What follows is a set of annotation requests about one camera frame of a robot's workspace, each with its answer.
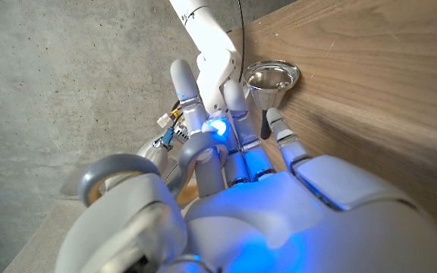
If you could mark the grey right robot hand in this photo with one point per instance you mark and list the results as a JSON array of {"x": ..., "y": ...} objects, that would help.
[{"x": 154, "y": 151}]

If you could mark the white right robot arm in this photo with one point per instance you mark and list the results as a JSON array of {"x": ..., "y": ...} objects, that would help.
[{"x": 211, "y": 49}]

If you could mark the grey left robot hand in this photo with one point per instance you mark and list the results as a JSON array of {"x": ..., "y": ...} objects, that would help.
[{"x": 298, "y": 227}]

